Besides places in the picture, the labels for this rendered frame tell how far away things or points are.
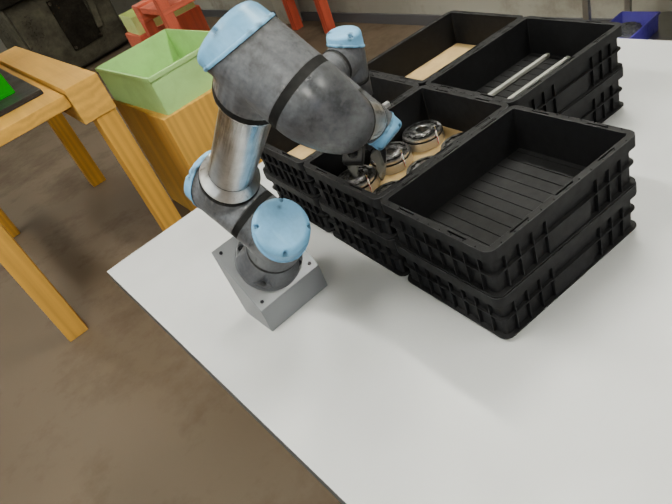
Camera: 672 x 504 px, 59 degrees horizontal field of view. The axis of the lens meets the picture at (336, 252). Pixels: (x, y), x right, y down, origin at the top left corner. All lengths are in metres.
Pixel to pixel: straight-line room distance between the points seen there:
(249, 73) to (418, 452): 0.66
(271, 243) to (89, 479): 1.52
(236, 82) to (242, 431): 1.56
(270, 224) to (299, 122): 0.38
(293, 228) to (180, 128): 1.83
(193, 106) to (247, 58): 2.13
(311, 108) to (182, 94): 2.17
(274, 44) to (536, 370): 0.70
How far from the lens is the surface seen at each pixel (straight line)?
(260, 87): 0.80
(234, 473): 2.10
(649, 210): 1.42
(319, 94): 0.78
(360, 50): 1.27
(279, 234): 1.13
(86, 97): 2.80
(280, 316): 1.36
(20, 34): 7.71
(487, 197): 1.29
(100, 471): 2.43
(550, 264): 1.14
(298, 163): 1.44
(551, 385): 1.10
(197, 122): 2.95
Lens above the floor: 1.58
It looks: 36 degrees down
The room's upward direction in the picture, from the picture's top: 23 degrees counter-clockwise
